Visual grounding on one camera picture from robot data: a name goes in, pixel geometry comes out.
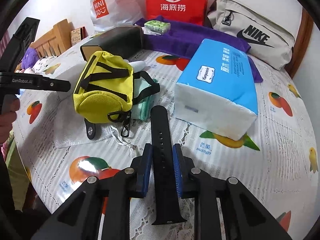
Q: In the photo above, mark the grey waist bag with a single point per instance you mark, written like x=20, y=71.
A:
x=262, y=15

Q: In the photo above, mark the mint green cloth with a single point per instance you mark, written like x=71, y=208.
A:
x=142, y=110

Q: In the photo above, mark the wooden headboard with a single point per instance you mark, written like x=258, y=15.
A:
x=60, y=32

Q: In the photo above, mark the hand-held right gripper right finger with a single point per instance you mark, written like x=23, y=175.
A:
x=178, y=170

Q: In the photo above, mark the red paper bag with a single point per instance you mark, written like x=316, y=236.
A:
x=155, y=5

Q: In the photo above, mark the purple towel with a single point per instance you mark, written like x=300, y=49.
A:
x=180, y=37

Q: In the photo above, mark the floral pillow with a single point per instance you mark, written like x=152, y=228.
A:
x=41, y=65

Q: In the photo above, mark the patterned notebook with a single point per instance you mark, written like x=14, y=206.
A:
x=78, y=36

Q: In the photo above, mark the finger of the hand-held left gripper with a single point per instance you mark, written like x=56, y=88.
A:
x=22, y=42
x=56, y=85

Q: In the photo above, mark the white plastic shopping bag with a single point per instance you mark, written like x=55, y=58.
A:
x=117, y=5

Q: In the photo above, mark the white glove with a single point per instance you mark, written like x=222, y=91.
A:
x=136, y=65

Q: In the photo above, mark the wooden door frame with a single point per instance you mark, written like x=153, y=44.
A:
x=303, y=35

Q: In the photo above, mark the person's left hand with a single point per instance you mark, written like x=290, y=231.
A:
x=7, y=126

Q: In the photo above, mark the dark tea tin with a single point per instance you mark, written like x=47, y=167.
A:
x=117, y=40

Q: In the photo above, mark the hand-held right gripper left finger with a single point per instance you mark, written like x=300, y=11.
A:
x=146, y=170

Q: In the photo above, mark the purple plush toy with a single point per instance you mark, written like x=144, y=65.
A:
x=31, y=57

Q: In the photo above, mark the blue tissue pack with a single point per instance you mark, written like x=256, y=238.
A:
x=220, y=85

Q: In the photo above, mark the green tissue packet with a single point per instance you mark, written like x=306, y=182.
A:
x=157, y=26

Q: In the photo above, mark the green blanket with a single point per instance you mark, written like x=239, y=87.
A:
x=17, y=175

